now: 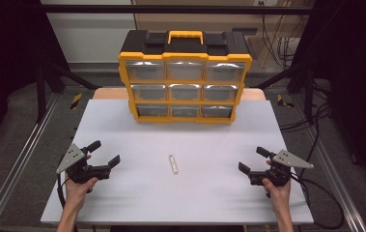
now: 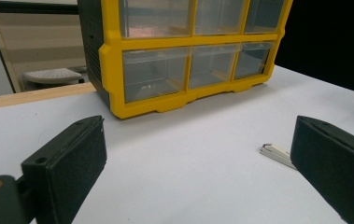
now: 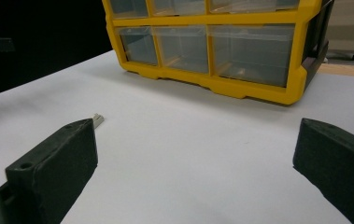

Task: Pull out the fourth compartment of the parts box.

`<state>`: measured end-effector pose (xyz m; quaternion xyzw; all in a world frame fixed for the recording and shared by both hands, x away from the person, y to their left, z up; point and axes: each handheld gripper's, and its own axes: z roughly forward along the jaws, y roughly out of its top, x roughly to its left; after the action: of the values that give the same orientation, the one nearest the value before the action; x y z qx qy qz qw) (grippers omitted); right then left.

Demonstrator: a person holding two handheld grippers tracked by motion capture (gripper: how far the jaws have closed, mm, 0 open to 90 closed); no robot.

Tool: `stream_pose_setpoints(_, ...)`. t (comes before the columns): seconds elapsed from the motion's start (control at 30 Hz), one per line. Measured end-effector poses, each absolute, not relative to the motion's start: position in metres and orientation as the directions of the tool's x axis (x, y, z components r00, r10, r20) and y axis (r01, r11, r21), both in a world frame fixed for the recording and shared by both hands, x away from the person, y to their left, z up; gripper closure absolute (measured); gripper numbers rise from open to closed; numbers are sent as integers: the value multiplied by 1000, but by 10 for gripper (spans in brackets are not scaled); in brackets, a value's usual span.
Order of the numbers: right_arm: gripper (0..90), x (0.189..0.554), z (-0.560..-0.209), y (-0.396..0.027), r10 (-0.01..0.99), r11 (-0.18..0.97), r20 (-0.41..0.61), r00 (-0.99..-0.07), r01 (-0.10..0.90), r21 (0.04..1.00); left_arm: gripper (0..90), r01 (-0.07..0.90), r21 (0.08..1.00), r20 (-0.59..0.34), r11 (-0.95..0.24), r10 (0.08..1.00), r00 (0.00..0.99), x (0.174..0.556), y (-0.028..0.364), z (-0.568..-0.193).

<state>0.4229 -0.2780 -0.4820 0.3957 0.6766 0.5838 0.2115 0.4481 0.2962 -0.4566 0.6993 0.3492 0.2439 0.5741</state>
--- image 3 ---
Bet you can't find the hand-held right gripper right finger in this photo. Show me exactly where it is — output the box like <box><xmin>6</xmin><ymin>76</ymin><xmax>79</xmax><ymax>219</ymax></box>
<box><xmin>292</xmin><ymin>118</ymin><xmax>354</xmax><ymax>224</ymax></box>

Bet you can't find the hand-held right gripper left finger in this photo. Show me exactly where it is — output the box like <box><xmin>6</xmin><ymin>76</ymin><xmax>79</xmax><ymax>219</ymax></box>
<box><xmin>5</xmin><ymin>118</ymin><xmax>99</xmax><ymax>224</ymax></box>

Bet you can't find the small metal part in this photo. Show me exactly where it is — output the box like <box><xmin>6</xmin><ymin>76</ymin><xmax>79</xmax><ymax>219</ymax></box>
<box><xmin>92</xmin><ymin>113</ymin><xmax>106</xmax><ymax>130</ymax></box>

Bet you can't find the clear plastic drawer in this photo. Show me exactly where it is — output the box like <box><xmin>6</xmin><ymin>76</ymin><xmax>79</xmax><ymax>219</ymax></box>
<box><xmin>108</xmin><ymin>0</ymin><xmax>149</xmax><ymax>19</ymax></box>
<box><xmin>206</xmin><ymin>23</ymin><xmax>296</xmax><ymax>88</ymax></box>
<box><xmin>150</xmin><ymin>0</ymin><xmax>206</xmax><ymax>17</ymax></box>
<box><xmin>209</xmin><ymin>0</ymin><xmax>300</xmax><ymax>15</ymax></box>
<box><xmin>151</xmin><ymin>25</ymin><xmax>210</xmax><ymax>75</ymax></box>
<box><xmin>116</xmin><ymin>26</ymin><xmax>159</xmax><ymax>66</ymax></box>

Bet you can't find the yellow drawer cabinet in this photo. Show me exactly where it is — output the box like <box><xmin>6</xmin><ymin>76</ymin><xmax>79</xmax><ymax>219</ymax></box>
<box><xmin>102</xmin><ymin>0</ymin><xmax>336</xmax><ymax>105</ymax></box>

